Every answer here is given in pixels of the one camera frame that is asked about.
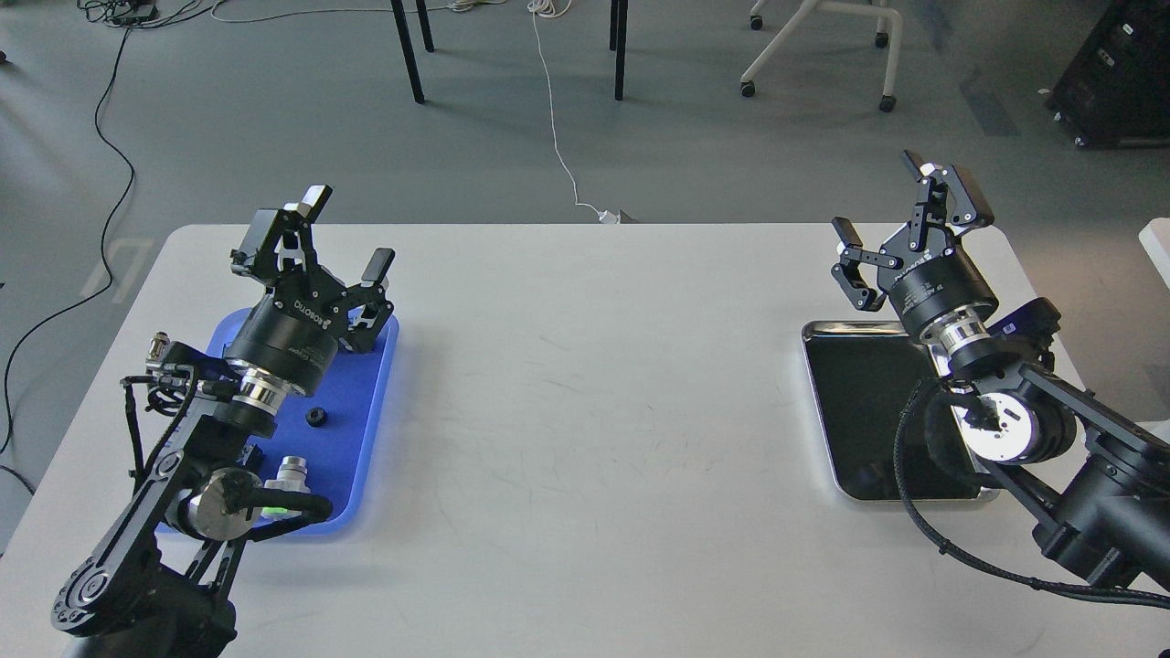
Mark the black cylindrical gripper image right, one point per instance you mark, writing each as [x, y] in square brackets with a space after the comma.
[944, 280]

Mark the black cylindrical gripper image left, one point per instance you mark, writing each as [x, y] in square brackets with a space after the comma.
[296, 329]

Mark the small black gear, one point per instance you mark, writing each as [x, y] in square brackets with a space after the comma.
[316, 417]

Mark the silver metal tray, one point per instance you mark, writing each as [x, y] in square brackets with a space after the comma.
[862, 374]

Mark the blue plastic tray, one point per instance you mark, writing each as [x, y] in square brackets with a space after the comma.
[337, 455]

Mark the white rolling chair base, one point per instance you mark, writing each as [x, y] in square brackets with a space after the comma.
[888, 34]

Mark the black equipment case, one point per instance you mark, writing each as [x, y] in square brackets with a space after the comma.
[1115, 91]

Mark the white object right edge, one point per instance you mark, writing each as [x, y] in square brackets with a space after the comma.
[1154, 238]

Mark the silver green push button switch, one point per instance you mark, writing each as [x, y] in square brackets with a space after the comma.
[291, 477]

